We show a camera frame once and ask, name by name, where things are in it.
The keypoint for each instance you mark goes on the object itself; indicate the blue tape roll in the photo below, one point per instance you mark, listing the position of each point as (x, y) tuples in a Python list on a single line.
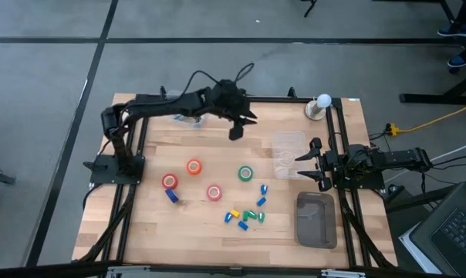
[(172, 197)]

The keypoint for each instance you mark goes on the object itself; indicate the silver aluminium bracket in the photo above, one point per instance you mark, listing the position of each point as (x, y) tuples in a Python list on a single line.
[(341, 274), (129, 272)]

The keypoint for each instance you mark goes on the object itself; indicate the dark grey laptop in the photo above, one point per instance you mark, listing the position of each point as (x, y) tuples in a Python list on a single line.
[(456, 231)]

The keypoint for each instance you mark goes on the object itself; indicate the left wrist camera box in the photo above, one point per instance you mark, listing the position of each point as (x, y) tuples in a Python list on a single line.
[(236, 133)]

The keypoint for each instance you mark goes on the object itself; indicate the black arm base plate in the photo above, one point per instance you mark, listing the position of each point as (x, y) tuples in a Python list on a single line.
[(102, 173), (372, 183)]

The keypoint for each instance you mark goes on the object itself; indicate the person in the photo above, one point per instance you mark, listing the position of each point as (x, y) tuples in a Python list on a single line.
[(458, 31)]

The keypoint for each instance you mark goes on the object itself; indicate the green tape roll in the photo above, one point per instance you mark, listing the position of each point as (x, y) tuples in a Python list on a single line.
[(240, 173)]

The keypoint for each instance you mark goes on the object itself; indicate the red tape roll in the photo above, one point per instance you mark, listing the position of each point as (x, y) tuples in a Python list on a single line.
[(164, 181)]

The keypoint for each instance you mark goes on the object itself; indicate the white bulb table lamp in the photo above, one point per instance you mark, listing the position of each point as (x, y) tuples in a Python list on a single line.
[(323, 100)]

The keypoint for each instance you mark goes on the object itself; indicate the black desk leg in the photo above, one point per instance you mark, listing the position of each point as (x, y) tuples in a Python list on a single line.
[(429, 99)]

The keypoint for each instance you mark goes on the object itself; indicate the green mini stapler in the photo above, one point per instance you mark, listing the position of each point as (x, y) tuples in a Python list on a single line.
[(261, 217), (252, 214), (245, 216)]

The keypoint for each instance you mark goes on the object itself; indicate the black frame clamp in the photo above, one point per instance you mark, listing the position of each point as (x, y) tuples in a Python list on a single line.
[(292, 92), (163, 91)]

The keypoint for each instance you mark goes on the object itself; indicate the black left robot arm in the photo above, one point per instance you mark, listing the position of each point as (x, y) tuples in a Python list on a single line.
[(159, 108)]

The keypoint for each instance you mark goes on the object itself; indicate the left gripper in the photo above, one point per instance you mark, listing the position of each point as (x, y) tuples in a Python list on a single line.
[(229, 98)]

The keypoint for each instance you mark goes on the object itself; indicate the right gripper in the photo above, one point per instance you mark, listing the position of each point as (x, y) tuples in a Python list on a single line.
[(327, 166)]

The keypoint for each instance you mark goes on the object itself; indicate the black stand leg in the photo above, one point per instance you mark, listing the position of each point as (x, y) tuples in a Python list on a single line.
[(309, 9)]

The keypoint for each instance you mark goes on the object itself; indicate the black stand bar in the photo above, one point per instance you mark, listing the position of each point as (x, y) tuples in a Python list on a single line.
[(418, 199)]

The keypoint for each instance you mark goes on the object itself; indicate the yellow mini stapler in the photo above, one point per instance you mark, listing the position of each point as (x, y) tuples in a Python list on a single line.
[(235, 213)]

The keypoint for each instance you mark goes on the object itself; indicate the yellow black power plug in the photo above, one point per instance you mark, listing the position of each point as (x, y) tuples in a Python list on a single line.
[(391, 129)]

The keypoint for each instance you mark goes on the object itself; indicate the grey translucent plastic bin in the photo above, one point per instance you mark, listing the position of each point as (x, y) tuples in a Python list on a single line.
[(318, 231)]

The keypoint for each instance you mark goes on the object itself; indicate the orange tape roll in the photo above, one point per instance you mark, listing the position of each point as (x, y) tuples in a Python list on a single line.
[(188, 167)]

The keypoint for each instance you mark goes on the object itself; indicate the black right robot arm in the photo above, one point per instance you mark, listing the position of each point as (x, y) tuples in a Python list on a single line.
[(395, 156)]

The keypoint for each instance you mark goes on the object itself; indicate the blue mini stapler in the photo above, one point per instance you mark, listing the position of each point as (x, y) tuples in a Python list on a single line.
[(243, 226), (261, 201), (227, 217), (264, 189)]

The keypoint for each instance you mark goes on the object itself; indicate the pink tape roll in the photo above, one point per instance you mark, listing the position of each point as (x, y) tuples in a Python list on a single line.
[(208, 193)]

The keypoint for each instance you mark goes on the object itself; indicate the black gantry bar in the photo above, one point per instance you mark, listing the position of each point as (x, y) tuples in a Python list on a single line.
[(44, 270)]

